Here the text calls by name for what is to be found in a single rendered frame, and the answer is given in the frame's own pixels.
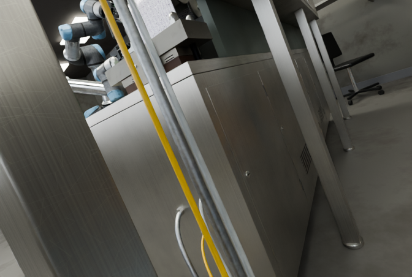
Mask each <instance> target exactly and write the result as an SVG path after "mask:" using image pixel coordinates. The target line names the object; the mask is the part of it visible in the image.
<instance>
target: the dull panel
mask: <svg viewBox="0 0 412 277"><path fill-rule="evenodd" d="M196 2H197V5H198V6H199V9H200V12H201V14H202V17H203V19H204V22H205V23H207V26H208V28H209V30H210V33H211V35H212V38H213V39H212V42H213V44H214V46H215V49H216V52H217V54H218V57H219V58H223V57H229V56H240V55H250V54H256V53H267V52H271V51H270V48H269V45H268V43H267V40H266V38H265V35H264V32H263V30H262V27H261V24H260V22H259V19H258V16H257V14H256V12H252V11H250V10H246V9H244V8H241V7H238V6H235V5H233V4H230V3H227V2H224V1H221V0H196ZM281 25H282V27H283V30H284V33H285V35H286V38H287V40H288V44H289V46H290V49H291V50H295V49H301V48H307V46H306V44H305V41H304V39H303V36H302V33H301V31H300V28H298V27H295V26H292V25H289V24H287V23H283V22H281Z"/></svg>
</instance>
